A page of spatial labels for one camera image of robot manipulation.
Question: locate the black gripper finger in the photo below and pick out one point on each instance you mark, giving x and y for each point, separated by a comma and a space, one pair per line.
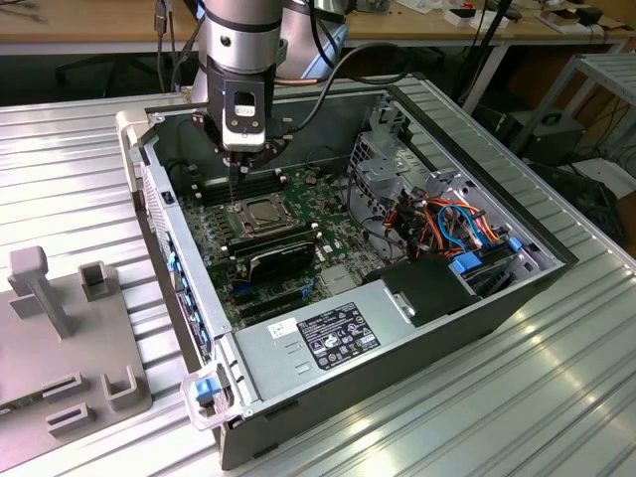
273, 151
213, 139

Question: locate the silver CPU plate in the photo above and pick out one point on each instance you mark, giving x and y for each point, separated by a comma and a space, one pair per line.
266, 211

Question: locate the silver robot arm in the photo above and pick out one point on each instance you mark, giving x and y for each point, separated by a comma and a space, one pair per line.
238, 40

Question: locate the black RAM stick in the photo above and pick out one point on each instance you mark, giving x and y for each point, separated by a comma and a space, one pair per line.
278, 246
273, 237

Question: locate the green motherboard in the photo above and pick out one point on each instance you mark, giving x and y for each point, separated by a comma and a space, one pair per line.
338, 233

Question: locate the silver drive cage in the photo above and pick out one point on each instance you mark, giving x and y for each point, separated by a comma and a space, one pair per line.
377, 174

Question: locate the black graphics card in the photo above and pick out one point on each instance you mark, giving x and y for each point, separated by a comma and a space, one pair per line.
283, 261

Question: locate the wooden desk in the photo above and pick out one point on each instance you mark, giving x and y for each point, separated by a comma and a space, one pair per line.
74, 25
447, 32

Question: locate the black plastic shroud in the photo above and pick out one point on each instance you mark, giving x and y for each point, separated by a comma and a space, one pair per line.
427, 288

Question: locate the silver power supply unit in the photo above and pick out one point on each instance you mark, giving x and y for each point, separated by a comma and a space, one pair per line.
278, 367

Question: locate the blue disk carrier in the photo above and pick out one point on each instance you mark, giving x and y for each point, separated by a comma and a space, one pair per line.
469, 263

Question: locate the blue case latch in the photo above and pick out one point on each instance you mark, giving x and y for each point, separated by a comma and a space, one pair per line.
206, 390

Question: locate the grey parts rack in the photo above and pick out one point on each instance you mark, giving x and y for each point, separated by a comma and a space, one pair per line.
74, 358

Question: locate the open black PC case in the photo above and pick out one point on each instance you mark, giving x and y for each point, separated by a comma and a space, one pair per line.
348, 422

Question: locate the brown cardboard box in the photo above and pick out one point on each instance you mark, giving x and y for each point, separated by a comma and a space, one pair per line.
559, 19

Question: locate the metal slat shelf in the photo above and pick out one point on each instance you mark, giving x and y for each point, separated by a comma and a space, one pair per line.
611, 74

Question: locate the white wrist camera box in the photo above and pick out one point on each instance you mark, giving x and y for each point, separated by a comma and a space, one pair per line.
243, 139

